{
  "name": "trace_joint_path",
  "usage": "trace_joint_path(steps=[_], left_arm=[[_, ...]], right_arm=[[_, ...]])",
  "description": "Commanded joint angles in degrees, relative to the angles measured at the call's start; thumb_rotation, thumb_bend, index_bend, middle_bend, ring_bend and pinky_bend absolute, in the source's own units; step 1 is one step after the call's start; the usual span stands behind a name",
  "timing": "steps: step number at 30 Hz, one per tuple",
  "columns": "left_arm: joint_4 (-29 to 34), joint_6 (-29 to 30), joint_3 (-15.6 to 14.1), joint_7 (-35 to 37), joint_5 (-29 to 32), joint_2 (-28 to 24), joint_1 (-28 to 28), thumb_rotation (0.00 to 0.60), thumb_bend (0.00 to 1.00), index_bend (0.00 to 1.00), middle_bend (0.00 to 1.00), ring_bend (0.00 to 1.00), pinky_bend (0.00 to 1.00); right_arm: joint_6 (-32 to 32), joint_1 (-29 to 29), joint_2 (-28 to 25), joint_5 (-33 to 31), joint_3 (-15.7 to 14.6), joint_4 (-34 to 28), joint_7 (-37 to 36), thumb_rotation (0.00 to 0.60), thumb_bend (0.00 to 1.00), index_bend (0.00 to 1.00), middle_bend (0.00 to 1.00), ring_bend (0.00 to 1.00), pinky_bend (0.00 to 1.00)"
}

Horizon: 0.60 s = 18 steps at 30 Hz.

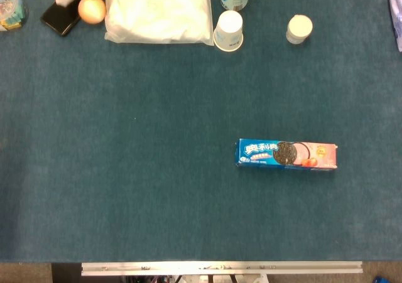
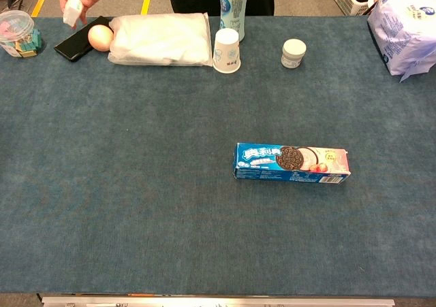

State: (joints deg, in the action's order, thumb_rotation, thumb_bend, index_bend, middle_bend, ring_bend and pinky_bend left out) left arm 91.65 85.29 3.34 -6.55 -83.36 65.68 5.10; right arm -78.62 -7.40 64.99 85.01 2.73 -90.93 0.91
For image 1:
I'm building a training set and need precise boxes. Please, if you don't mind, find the blue pink Oreo box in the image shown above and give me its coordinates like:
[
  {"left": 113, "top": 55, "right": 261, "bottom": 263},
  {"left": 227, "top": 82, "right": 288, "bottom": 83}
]
[{"left": 235, "top": 138, "right": 339, "bottom": 171}]

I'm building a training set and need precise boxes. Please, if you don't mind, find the teal carpet table mat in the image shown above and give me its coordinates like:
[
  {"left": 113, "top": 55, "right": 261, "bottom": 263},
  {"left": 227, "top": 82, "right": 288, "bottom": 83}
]
[{"left": 0, "top": 0, "right": 402, "bottom": 264}]

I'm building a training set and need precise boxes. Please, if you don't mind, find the upturned white paper cup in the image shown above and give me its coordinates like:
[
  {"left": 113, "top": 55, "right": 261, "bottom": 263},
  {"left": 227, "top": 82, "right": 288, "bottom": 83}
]
[{"left": 212, "top": 10, "right": 244, "bottom": 52}]

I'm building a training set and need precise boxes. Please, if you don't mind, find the white powder plastic bag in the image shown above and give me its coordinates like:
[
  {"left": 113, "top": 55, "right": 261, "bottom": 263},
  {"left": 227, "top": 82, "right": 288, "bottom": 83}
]
[{"left": 95, "top": 0, "right": 215, "bottom": 46}]

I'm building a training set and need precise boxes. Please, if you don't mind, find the small white lidded jar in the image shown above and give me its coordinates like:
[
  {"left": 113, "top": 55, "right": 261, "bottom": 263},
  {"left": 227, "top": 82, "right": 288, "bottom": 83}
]
[{"left": 285, "top": 14, "right": 314, "bottom": 45}]

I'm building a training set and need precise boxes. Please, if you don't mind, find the beige egg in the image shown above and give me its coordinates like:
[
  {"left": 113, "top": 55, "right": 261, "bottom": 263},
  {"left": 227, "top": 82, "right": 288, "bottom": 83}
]
[{"left": 77, "top": 0, "right": 107, "bottom": 24}]

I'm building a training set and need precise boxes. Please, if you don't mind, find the black smartphone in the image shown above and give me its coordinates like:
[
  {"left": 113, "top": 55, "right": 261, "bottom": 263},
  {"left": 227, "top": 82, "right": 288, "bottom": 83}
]
[{"left": 40, "top": 0, "right": 82, "bottom": 38}]

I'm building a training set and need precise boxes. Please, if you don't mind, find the purple white tissue package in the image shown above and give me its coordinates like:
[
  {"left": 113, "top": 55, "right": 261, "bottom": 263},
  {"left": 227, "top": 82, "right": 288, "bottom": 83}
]
[{"left": 387, "top": 0, "right": 402, "bottom": 53}]

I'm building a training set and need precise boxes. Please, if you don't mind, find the clear jar of binder clips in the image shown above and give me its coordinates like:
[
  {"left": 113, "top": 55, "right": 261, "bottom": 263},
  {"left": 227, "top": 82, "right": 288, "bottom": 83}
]
[{"left": 0, "top": 0, "right": 30, "bottom": 31}]

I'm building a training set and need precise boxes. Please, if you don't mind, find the aluminium frame rail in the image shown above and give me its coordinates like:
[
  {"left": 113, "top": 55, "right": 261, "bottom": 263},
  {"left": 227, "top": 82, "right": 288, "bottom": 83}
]
[{"left": 80, "top": 261, "right": 363, "bottom": 277}]

